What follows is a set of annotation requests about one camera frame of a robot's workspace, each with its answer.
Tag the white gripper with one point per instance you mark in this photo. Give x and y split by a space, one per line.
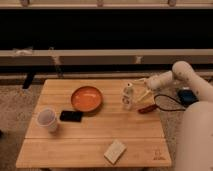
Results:
152 83

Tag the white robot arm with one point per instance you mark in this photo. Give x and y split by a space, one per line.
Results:
195 143

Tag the wooden folding table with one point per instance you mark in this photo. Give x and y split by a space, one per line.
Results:
83 144

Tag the orange bowl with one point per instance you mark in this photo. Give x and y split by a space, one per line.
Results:
86 99

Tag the white paper cup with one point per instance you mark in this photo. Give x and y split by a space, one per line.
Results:
47 119

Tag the beige sponge block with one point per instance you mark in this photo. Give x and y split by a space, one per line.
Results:
114 151

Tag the black smartphone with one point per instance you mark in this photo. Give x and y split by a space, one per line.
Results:
74 116

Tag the blue power adapter box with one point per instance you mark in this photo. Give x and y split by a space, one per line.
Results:
186 97

